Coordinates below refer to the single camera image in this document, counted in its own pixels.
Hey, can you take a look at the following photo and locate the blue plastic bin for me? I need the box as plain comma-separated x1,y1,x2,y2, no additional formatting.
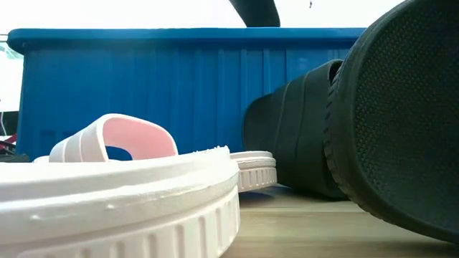
6,27,366,162

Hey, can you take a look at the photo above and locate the pink rubber slide sandal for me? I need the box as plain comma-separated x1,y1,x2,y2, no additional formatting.
229,150,278,194
0,113,241,258

